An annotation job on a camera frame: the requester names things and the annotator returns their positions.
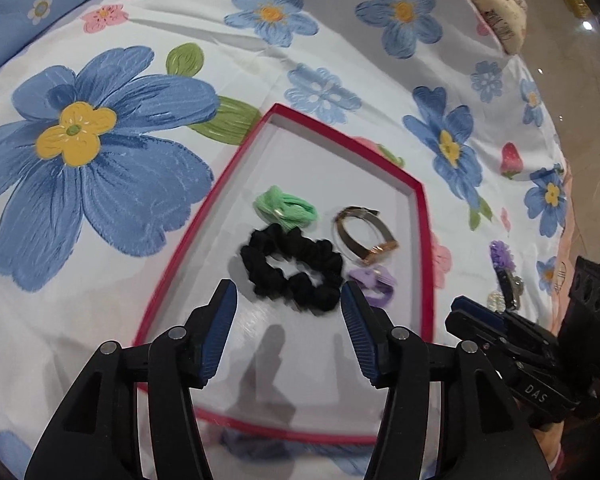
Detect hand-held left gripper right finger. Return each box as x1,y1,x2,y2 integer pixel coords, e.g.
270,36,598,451
340,280,546,480

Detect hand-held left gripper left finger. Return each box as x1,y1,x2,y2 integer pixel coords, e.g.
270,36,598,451
24,279,239,480

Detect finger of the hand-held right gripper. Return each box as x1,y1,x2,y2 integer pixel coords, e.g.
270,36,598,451
452,296,512,333
445,310,506,353

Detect purple flower hair clip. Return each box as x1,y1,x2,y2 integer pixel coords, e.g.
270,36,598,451
489,240,520,311

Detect black scrunchie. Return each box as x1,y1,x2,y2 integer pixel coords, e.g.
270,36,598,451
239,225,343,317

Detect red shallow box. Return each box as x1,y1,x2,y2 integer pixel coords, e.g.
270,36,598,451
132,103,436,446

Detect floral printed bedsheet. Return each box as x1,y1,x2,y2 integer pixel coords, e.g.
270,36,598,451
0,0,581,480

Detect peach printed sheet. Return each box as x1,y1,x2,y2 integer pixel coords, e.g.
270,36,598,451
554,160,588,306

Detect cream printed pillow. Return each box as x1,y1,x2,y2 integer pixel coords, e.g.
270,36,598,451
440,0,529,56

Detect blue daisy pillow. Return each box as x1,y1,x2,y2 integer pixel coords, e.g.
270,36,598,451
0,0,122,86

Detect pearl bead bracelet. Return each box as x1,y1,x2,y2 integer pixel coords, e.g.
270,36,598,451
487,275,526,312

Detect green hair tie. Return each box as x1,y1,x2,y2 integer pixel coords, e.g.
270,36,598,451
253,185,321,226

